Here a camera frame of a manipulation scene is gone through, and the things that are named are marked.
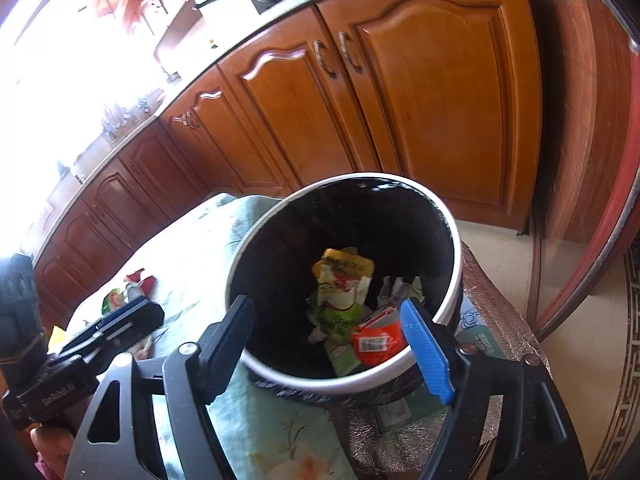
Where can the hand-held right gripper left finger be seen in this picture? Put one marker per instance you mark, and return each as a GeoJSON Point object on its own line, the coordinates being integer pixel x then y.
{"type": "Point", "coordinates": [235, 335]}

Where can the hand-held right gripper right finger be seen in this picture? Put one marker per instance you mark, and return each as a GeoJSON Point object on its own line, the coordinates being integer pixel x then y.
{"type": "Point", "coordinates": [425, 350]}

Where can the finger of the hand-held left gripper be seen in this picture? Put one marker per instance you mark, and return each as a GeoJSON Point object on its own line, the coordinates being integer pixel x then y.
{"type": "Point", "coordinates": [125, 317]}

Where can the pink white small carton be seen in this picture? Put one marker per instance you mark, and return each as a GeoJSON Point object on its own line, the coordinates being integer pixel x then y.
{"type": "Point", "coordinates": [377, 340]}

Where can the grey paper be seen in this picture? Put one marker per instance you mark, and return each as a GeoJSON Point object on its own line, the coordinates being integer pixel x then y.
{"type": "Point", "coordinates": [400, 290]}

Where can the small green orange carton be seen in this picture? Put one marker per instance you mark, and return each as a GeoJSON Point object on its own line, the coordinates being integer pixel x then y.
{"type": "Point", "coordinates": [342, 357]}

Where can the black white round bin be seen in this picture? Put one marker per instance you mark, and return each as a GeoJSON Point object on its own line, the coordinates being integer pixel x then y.
{"type": "Point", "coordinates": [280, 260]}

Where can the green drink carton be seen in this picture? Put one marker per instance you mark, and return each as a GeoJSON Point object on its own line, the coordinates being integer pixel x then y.
{"type": "Point", "coordinates": [335, 310]}

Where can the yellow snack wrapper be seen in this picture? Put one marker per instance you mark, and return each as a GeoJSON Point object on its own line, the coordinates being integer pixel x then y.
{"type": "Point", "coordinates": [342, 262]}

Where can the person's left hand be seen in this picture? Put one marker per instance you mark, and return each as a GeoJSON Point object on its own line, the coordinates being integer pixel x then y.
{"type": "Point", "coordinates": [52, 442]}

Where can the green snack bag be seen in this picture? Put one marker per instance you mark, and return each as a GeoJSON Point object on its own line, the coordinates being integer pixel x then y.
{"type": "Point", "coordinates": [112, 302]}

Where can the red white snack bag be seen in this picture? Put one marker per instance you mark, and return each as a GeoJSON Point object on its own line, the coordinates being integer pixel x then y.
{"type": "Point", "coordinates": [140, 279]}

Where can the shiny brown padded stool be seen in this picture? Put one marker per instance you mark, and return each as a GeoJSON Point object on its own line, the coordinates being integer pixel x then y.
{"type": "Point", "coordinates": [360, 440]}

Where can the wooden lower cabinets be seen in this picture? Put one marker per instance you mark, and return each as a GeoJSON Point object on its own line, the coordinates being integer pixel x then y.
{"type": "Point", "coordinates": [425, 110]}

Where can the wooden framed glass door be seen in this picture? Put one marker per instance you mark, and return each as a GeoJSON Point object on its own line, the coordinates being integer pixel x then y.
{"type": "Point", "coordinates": [585, 135]}

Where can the kitchen window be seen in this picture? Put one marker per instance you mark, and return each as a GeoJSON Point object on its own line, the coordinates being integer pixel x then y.
{"type": "Point", "coordinates": [50, 60]}

